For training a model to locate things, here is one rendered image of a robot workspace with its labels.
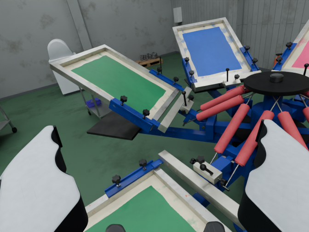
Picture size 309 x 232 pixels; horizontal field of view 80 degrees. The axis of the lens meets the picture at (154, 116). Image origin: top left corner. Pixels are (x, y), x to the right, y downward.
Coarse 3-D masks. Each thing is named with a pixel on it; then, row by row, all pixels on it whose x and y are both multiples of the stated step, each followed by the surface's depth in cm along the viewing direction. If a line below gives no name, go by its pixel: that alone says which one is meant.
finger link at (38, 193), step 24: (48, 144) 10; (24, 168) 8; (48, 168) 8; (0, 192) 7; (24, 192) 7; (48, 192) 7; (72, 192) 7; (0, 216) 6; (24, 216) 6; (48, 216) 6; (72, 216) 6
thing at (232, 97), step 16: (224, 96) 119; (240, 96) 103; (304, 96) 91; (208, 112) 115; (240, 112) 98; (272, 112) 90; (288, 112) 87; (304, 112) 88; (256, 128) 90; (288, 128) 84; (224, 144) 97; (256, 144) 88; (304, 144) 81; (240, 160) 88
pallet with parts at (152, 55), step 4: (152, 52) 742; (140, 56) 722; (144, 56) 721; (148, 56) 727; (152, 56) 713; (156, 56) 713; (140, 60) 736; (148, 60) 714; (152, 60) 702; (156, 60) 691; (140, 64) 677; (144, 64) 712; (148, 64) 683; (152, 64) 697; (156, 64) 695
